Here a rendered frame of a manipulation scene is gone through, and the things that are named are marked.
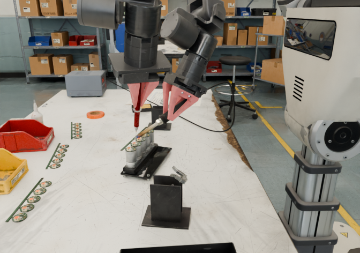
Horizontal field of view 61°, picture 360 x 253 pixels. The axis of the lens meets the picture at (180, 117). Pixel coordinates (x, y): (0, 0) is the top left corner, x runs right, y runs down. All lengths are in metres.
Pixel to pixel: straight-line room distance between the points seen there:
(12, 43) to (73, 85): 4.60
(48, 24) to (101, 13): 5.17
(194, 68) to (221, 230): 0.33
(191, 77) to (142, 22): 0.22
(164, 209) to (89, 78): 0.89
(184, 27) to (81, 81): 0.79
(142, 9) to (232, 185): 0.40
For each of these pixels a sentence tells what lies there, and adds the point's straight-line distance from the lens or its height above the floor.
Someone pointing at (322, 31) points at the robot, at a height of 1.06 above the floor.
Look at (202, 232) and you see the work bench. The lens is 0.55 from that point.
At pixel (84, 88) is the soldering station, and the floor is 0.79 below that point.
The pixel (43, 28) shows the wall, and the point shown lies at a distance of 5.70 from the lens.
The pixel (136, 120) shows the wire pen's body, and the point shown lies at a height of 0.89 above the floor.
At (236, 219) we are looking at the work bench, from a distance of 0.58.
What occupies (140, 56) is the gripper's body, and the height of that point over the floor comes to 1.03.
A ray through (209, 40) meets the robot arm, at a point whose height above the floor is 1.04.
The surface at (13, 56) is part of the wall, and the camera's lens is 5.97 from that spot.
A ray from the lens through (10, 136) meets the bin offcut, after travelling 0.90.
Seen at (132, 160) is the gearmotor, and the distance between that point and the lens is 0.69.
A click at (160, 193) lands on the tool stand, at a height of 0.81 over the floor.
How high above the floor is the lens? 1.10
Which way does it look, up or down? 20 degrees down
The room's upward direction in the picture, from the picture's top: straight up
